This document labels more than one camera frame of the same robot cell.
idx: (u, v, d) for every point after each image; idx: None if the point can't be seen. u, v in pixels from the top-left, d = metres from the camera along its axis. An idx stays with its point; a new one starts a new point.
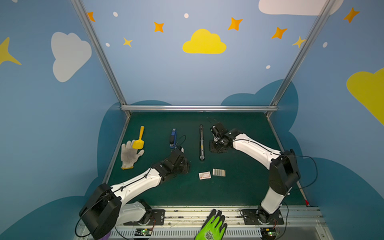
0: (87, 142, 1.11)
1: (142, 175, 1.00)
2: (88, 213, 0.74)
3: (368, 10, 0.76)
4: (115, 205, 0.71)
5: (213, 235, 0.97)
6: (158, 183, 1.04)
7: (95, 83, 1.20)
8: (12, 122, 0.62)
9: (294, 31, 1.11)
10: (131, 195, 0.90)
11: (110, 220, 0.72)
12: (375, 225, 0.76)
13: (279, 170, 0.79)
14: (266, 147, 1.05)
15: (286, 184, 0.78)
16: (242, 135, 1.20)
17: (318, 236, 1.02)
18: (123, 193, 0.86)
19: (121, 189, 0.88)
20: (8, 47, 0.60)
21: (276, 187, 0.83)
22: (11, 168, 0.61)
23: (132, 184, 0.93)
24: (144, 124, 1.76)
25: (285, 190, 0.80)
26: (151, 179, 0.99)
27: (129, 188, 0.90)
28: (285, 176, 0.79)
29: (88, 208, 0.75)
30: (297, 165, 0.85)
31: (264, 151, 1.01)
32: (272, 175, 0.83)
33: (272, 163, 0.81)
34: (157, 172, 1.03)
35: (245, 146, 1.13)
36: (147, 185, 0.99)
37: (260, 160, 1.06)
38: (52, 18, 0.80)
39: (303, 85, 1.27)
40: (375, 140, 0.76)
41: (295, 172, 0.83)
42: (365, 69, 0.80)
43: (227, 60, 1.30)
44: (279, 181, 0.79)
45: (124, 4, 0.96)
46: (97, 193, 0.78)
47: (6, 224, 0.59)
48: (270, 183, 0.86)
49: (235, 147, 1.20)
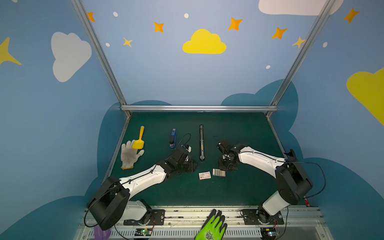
0: (88, 142, 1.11)
1: (148, 171, 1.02)
2: (96, 204, 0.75)
3: (368, 10, 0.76)
4: (124, 196, 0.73)
5: (213, 235, 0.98)
6: (162, 179, 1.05)
7: (95, 83, 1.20)
8: (12, 122, 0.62)
9: (294, 32, 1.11)
10: (138, 188, 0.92)
11: (118, 211, 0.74)
12: (375, 225, 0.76)
13: (286, 178, 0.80)
14: (270, 156, 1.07)
15: (296, 193, 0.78)
16: (247, 148, 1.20)
17: (318, 236, 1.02)
18: (131, 186, 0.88)
19: (129, 181, 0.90)
20: (8, 46, 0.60)
21: (287, 196, 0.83)
22: (11, 169, 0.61)
23: (139, 177, 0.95)
24: (144, 124, 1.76)
25: (297, 199, 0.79)
26: (157, 175, 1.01)
27: (136, 182, 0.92)
28: (294, 183, 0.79)
29: (95, 200, 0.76)
30: (305, 172, 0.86)
31: (268, 160, 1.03)
32: (280, 184, 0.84)
33: (278, 171, 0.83)
34: (162, 168, 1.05)
35: (250, 158, 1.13)
36: (152, 181, 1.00)
37: (265, 170, 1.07)
38: (52, 18, 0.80)
39: (303, 85, 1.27)
40: (375, 140, 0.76)
41: (304, 180, 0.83)
42: (365, 69, 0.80)
43: (227, 60, 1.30)
44: (289, 190, 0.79)
45: (124, 3, 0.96)
46: (106, 185, 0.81)
47: (6, 224, 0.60)
48: (281, 192, 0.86)
49: (242, 160, 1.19)
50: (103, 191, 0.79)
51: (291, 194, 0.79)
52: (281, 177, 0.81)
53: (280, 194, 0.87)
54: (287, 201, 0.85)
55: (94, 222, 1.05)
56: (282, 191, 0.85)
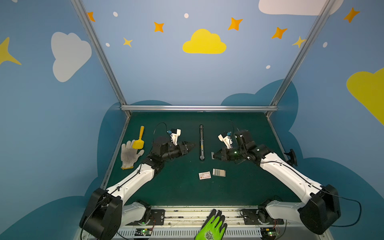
0: (87, 142, 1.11)
1: (135, 172, 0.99)
2: (90, 221, 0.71)
3: (368, 10, 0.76)
4: (116, 204, 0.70)
5: (213, 235, 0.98)
6: (152, 176, 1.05)
7: (95, 83, 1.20)
8: (12, 123, 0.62)
9: (294, 31, 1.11)
10: (129, 192, 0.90)
11: (115, 219, 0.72)
12: (375, 225, 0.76)
13: (320, 210, 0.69)
14: (303, 177, 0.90)
15: (324, 225, 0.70)
16: (272, 155, 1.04)
17: (318, 236, 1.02)
18: (122, 192, 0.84)
19: (118, 188, 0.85)
20: (8, 47, 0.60)
21: (310, 223, 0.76)
22: (11, 168, 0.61)
23: (127, 182, 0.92)
24: (144, 124, 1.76)
25: (321, 230, 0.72)
26: (145, 173, 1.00)
27: (125, 187, 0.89)
28: (325, 216, 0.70)
29: (88, 217, 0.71)
30: (339, 203, 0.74)
31: (301, 181, 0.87)
32: (307, 210, 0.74)
33: (314, 201, 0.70)
34: (149, 166, 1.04)
35: (276, 170, 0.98)
36: (142, 181, 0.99)
37: (292, 189, 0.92)
38: (52, 18, 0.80)
39: (303, 85, 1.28)
40: (375, 140, 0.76)
41: (336, 211, 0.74)
42: (365, 69, 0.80)
43: (226, 60, 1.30)
44: (318, 221, 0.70)
45: (123, 3, 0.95)
46: (93, 200, 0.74)
47: (6, 224, 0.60)
48: (303, 217, 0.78)
49: (262, 167, 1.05)
50: (93, 206, 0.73)
51: (317, 225, 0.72)
52: (313, 207, 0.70)
53: (301, 218, 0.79)
54: (305, 224, 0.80)
55: None
56: (304, 217, 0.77)
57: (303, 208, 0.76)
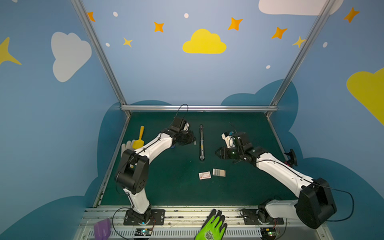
0: (87, 142, 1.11)
1: (155, 138, 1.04)
2: (122, 176, 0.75)
3: (369, 10, 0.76)
4: (145, 162, 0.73)
5: (213, 235, 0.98)
6: (171, 143, 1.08)
7: (95, 83, 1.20)
8: (11, 122, 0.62)
9: (294, 32, 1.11)
10: (153, 155, 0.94)
11: (144, 174, 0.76)
12: (376, 225, 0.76)
13: (311, 201, 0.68)
14: (295, 172, 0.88)
15: (319, 217, 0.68)
16: (267, 155, 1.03)
17: (318, 236, 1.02)
18: (147, 153, 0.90)
19: (143, 149, 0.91)
20: (8, 46, 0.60)
21: (306, 217, 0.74)
22: (11, 168, 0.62)
23: (151, 145, 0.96)
24: (144, 124, 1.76)
25: (318, 223, 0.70)
26: (164, 140, 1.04)
27: (150, 149, 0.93)
28: (318, 207, 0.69)
29: (120, 172, 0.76)
30: (332, 196, 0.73)
31: (293, 176, 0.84)
32: (301, 203, 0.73)
33: (304, 192, 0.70)
34: (167, 135, 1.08)
35: (270, 168, 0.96)
36: (162, 147, 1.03)
37: (287, 185, 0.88)
38: (52, 18, 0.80)
39: (303, 84, 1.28)
40: (375, 139, 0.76)
41: (330, 204, 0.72)
42: (365, 69, 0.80)
43: (226, 60, 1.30)
44: (311, 213, 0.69)
45: (124, 3, 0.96)
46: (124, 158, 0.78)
47: (7, 223, 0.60)
48: (299, 212, 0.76)
49: (258, 167, 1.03)
50: (123, 163, 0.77)
51: (312, 217, 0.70)
52: (305, 199, 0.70)
53: (297, 213, 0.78)
54: (303, 220, 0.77)
55: (94, 222, 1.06)
56: (300, 211, 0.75)
57: (298, 202, 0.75)
